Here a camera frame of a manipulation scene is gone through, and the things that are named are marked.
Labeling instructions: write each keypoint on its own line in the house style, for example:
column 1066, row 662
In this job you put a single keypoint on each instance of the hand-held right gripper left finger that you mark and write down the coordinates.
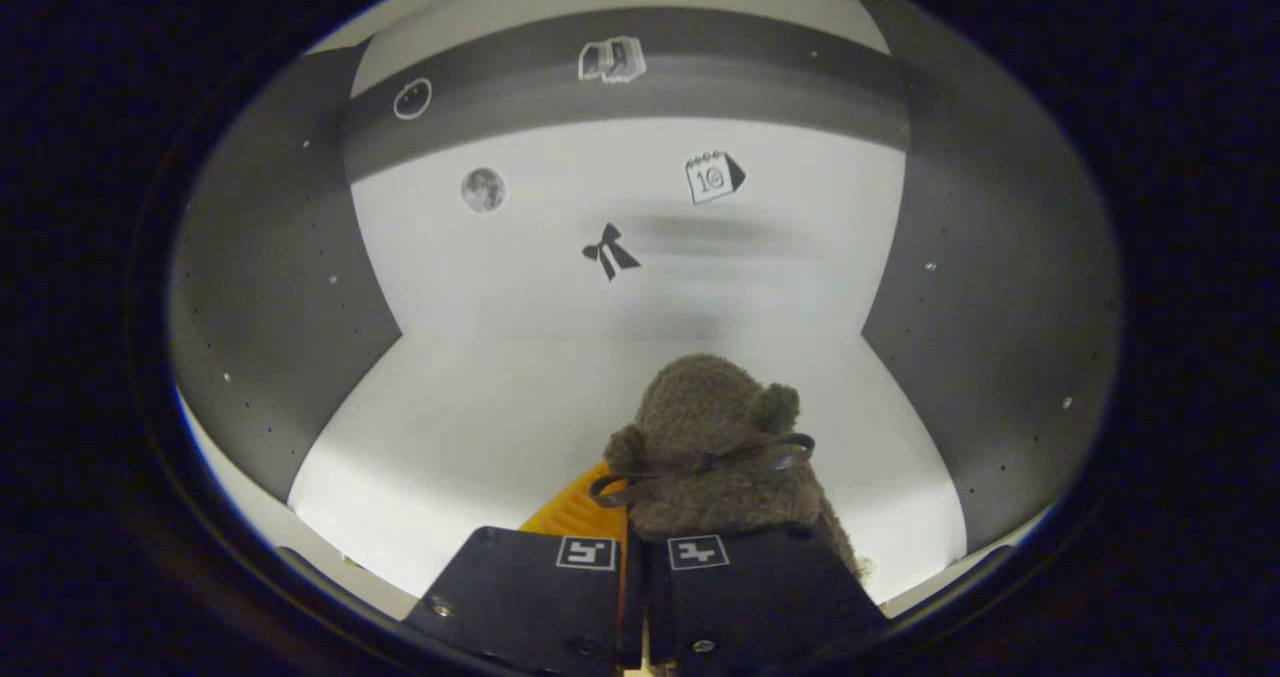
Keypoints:
column 520, row 597

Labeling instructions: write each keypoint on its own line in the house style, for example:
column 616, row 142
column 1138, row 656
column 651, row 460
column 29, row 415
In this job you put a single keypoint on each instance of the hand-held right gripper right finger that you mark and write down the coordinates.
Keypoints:
column 760, row 597

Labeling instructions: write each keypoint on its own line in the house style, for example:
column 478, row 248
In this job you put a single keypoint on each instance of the brown fuzzy shoe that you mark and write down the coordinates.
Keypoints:
column 710, row 417

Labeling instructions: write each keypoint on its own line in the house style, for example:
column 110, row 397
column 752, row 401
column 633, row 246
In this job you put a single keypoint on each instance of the white shoe cabinet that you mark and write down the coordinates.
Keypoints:
column 550, row 287

